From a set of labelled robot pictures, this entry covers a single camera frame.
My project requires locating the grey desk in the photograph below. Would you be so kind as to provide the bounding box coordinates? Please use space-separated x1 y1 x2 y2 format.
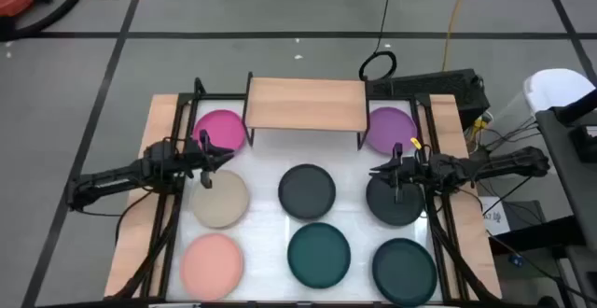
535 88 597 253

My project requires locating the black coiled cable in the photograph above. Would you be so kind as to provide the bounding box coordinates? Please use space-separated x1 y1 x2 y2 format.
357 0 398 82

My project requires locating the black computer case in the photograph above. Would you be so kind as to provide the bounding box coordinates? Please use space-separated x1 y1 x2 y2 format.
366 68 491 130

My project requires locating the black metal table frame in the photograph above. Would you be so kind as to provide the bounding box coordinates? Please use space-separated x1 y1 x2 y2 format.
104 77 503 307

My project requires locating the magenta plate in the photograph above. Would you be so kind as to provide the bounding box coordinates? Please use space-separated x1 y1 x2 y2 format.
192 108 247 153

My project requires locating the white paper sign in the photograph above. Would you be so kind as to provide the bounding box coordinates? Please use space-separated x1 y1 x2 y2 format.
479 196 513 236

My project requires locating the teal green plate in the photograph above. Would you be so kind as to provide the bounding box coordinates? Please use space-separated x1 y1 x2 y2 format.
286 222 352 290

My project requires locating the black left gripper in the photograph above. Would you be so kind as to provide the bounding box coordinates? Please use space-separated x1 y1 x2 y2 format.
184 129 236 189

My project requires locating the yellow cable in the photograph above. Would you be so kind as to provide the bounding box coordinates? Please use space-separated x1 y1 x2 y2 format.
441 0 471 72

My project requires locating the beige plate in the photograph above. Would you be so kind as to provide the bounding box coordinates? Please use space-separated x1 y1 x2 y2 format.
189 169 251 230

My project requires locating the salmon pink plate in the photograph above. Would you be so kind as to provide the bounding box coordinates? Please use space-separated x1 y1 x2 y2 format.
179 232 245 301

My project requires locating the dark slate teal plate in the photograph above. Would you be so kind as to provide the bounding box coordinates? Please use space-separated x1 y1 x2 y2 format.
371 237 438 308

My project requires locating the purple plate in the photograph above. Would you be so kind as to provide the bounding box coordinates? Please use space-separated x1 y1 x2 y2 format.
366 106 419 156

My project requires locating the black arm base cable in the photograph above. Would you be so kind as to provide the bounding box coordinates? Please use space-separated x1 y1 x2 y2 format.
114 189 156 247

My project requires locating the wooden shelf with black legs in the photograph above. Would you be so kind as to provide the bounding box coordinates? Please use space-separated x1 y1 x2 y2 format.
242 71 372 151

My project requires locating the white plastic bin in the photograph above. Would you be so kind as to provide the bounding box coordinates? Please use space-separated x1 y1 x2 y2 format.
487 68 597 178

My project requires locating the black box on desk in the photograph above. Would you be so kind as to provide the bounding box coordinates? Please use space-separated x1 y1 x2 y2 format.
570 124 597 163

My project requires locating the dark grey plate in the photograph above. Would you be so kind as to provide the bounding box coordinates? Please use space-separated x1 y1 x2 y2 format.
365 175 426 228
277 163 337 221

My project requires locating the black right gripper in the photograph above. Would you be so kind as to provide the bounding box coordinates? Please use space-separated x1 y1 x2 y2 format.
368 142 429 204

